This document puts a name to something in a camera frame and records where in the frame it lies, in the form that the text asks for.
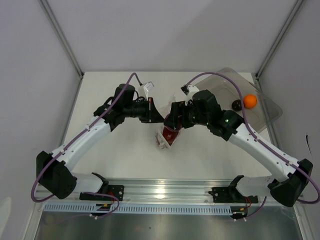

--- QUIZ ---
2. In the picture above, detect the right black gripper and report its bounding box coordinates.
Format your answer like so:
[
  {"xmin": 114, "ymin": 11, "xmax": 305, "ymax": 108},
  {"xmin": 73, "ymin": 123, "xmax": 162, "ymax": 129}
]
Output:
[{"xmin": 164, "ymin": 100, "xmax": 211, "ymax": 130}]

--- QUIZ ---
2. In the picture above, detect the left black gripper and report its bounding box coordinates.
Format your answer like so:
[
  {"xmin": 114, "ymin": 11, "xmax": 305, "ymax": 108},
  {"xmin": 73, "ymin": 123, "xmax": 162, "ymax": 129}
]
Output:
[{"xmin": 123, "ymin": 97, "xmax": 165, "ymax": 124}]

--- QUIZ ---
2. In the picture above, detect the dark red apple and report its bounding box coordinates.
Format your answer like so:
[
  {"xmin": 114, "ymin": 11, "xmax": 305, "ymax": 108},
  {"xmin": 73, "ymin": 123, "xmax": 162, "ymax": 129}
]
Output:
[{"xmin": 162, "ymin": 126, "xmax": 179, "ymax": 147}]

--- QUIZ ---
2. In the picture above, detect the clear zip top bag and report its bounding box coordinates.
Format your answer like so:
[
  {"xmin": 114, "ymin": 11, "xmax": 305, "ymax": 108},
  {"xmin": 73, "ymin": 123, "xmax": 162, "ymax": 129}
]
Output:
[{"xmin": 154, "ymin": 94, "xmax": 183, "ymax": 150}]

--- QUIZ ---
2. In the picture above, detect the red grape bunch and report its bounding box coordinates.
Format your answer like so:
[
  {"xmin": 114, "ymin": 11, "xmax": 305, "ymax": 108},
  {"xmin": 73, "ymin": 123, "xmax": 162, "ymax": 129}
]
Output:
[{"xmin": 155, "ymin": 134, "xmax": 162, "ymax": 148}]

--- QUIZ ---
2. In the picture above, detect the orange fruit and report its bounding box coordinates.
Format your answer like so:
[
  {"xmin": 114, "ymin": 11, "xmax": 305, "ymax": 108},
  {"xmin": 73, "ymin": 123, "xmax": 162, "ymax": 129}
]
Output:
[{"xmin": 243, "ymin": 94, "xmax": 258, "ymax": 109}]

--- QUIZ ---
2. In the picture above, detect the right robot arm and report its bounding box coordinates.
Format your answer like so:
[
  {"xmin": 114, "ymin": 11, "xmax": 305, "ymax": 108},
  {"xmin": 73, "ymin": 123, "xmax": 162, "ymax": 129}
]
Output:
[{"xmin": 164, "ymin": 90, "xmax": 313, "ymax": 207}]

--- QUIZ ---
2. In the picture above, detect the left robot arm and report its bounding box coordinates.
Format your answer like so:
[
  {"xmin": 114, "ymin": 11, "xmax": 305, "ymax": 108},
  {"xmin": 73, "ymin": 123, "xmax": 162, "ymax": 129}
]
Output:
[{"xmin": 36, "ymin": 82, "xmax": 164, "ymax": 200}]

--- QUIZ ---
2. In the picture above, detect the clear plastic bin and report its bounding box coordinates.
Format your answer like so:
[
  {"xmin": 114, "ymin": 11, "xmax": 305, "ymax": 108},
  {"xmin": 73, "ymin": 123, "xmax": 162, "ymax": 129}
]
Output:
[{"xmin": 197, "ymin": 66, "xmax": 284, "ymax": 133}]

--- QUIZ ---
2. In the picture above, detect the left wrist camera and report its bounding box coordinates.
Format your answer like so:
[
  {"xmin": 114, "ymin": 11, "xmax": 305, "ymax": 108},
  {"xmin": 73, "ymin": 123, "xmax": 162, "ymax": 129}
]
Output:
[{"xmin": 137, "ymin": 81, "xmax": 155, "ymax": 99}]

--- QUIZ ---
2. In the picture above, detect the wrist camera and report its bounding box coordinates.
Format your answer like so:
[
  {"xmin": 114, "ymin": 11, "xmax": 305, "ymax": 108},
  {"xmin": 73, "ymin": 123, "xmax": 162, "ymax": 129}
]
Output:
[
  {"xmin": 137, "ymin": 81, "xmax": 155, "ymax": 99},
  {"xmin": 180, "ymin": 84, "xmax": 200, "ymax": 103}
]

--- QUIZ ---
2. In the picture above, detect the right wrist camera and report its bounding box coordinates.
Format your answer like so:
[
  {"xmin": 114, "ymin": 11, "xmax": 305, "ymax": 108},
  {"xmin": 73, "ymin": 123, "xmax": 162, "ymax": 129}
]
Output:
[{"xmin": 180, "ymin": 84, "xmax": 200, "ymax": 103}]

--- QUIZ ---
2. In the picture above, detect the aluminium mounting rail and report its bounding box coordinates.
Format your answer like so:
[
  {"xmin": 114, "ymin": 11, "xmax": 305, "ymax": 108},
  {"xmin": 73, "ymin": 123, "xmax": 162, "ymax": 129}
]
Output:
[{"xmin": 33, "ymin": 177, "xmax": 307, "ymax": 207}]

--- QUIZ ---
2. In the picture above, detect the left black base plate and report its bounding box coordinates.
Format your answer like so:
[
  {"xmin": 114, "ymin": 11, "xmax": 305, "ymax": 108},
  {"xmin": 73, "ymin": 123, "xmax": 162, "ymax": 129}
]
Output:
[{"xmin": 79, "ymin": 184, "xmax": 125, "ymax": 201}]

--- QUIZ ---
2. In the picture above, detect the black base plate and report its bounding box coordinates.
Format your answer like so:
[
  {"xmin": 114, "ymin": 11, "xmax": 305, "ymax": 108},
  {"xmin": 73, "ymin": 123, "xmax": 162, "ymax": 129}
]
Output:
[
  {"xmin": 208, "ymin": 187, "xmax": 259, "ymax": 204},
  {"xmin": 79, "ymin": 184, "xmax": 125, "ymax": 201}
]

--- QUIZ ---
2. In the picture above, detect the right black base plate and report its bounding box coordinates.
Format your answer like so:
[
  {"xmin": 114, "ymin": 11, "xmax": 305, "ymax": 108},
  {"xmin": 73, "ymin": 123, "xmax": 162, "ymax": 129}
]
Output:
[{"xmin": 208, "ymin": 187, "xmax": 259, "ymax": 204}]

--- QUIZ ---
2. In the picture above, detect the slotted cable duct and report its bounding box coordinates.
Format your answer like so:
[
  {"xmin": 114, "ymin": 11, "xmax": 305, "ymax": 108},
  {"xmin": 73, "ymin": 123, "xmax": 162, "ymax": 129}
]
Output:
[{"xmin": 43, "ymin": 202, "xmax": 233, "ymax": 216}]

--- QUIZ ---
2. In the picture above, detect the left aluminium frame post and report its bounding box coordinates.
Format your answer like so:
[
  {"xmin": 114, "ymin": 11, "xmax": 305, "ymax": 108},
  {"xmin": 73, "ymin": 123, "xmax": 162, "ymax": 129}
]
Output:
[{"xmin": 38, "ymin": 0, "xmax": 84, "ymax": 78}]

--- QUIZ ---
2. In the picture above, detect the aluminium frame post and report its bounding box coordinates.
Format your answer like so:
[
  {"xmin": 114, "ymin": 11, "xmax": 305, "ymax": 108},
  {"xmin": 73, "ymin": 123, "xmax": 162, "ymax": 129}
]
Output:
[
  {"xmin": 255, "ymin": 0, "xmax": 306, "ymax": 81},
  {"xmin": 38, "ymin": 0, "xmax": 84, "ymax": 78}
]

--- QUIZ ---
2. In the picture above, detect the right aluminium frame post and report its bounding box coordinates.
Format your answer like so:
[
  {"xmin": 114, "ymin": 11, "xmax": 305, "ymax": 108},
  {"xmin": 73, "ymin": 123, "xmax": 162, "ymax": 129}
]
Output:
[{"xmin": 255, "ymin": 0, "xmax": 306, "ymax": 81}]

